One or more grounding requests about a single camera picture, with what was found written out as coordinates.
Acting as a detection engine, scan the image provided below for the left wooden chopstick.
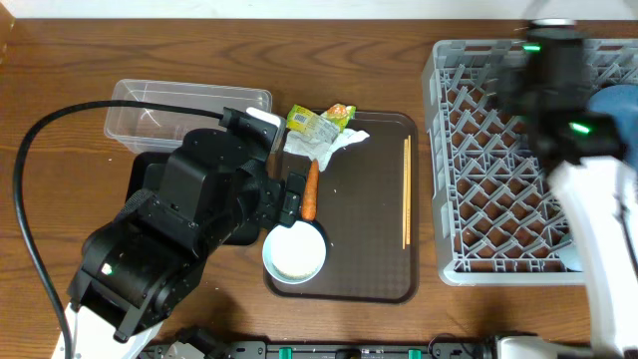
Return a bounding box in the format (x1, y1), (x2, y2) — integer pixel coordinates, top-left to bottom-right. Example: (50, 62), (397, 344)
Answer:
(402, 139), (408, 250)

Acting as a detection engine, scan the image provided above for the yellow green snack wrapper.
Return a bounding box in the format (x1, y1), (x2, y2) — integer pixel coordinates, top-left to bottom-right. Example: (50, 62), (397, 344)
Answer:
(286, 104), (356, 143)

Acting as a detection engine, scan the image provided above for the grey dishwasher rack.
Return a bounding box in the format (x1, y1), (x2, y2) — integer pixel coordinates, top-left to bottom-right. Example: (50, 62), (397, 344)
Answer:
(421, 38), (638, 287)

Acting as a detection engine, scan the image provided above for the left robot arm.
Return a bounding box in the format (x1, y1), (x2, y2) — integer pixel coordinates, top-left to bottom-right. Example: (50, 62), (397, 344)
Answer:
(53, 107), (304, 358)

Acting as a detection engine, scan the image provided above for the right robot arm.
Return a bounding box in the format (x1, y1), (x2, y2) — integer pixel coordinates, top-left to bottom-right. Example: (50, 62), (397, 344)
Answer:
(492, 19), (637, 358)

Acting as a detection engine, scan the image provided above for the brown serving tray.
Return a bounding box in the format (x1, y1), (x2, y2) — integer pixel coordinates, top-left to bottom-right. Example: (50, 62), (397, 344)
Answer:
(264, 112), (419, 304)

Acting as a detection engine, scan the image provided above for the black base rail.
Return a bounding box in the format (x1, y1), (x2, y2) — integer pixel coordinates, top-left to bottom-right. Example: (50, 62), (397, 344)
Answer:
(138, 327), (496, 359)

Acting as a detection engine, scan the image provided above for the light blue rice bowl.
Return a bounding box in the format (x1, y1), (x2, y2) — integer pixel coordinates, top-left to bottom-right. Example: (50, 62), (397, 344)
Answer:
(262, 221), (327, 285)

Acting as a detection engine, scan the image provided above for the black waste tray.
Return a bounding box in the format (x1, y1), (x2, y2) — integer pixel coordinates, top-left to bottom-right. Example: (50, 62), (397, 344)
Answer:
(126, 152), (260, 246)

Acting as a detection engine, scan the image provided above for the right wooden chopstick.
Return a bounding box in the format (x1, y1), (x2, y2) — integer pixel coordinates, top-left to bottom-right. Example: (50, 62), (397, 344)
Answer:
(406, 136), (412, 245)

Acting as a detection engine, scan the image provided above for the light blue cup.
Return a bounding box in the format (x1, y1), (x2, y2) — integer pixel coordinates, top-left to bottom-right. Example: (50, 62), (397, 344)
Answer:
(555, 233), (582, 272)

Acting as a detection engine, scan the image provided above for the dark blue plate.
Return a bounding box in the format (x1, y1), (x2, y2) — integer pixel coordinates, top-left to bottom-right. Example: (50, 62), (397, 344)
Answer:
(588, 85), (638, 169)

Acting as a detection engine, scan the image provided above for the orange carrot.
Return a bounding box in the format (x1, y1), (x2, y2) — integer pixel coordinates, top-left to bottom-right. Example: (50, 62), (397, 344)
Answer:
(301, 160), (320, 221)

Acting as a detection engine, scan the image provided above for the crumpled white napkin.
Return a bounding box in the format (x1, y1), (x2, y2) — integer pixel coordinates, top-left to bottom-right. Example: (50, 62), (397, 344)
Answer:
(283, 129), (370, 172)

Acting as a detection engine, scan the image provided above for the wooden chopstick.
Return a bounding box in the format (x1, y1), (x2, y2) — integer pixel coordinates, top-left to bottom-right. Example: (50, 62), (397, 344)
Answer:
(406, 136), (412, 245)
(402, 139), (408, 250)

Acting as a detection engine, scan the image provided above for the clear plastic bin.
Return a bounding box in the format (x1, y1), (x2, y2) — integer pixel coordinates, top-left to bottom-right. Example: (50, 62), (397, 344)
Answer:
(104, 79), (272, 154)

